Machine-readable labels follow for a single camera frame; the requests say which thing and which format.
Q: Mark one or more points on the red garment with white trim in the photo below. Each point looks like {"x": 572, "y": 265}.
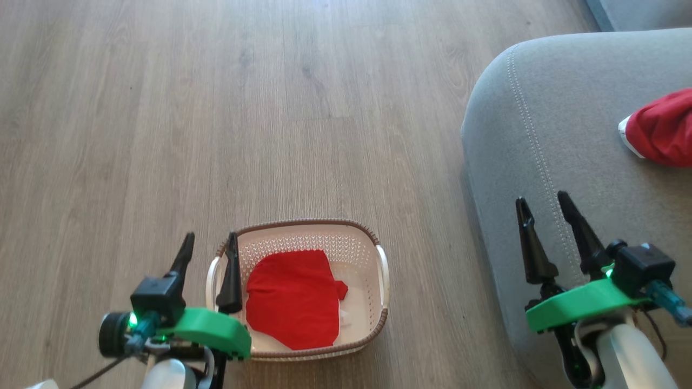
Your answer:
{"x": 665, "y": 129}

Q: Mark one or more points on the plain red garment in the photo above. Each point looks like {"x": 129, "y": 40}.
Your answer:
{"x": 292, "y": 297}

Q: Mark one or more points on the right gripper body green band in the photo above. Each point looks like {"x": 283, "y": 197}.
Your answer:
{"x": 584, "y": 302}

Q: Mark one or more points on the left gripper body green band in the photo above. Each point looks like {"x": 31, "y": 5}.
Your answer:
{"x": 211, "y": 329}

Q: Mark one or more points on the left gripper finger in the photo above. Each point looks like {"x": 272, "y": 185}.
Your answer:
{"x": 231, "y": 286}
{"x": 184, "y": 259}

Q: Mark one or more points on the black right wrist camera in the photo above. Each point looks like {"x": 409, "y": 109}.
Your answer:
{"x": 643, "y": 267}

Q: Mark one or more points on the cream plastic laundry basket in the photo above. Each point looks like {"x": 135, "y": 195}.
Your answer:
{"x": 303, "y": 235}

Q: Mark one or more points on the grey fabric sofa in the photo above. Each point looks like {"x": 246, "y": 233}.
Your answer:
{"x": 567, "y": 135}

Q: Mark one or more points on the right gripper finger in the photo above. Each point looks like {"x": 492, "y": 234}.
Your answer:
{"x": 536, "y": 254}
{"x": 586, "y": 243}

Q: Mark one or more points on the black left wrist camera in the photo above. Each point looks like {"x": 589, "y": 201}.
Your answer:
{"x": 159, "y": 297}

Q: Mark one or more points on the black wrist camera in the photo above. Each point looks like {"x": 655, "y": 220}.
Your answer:
{"x": 159, "y": 297}
{"x": 643, "y": 267}

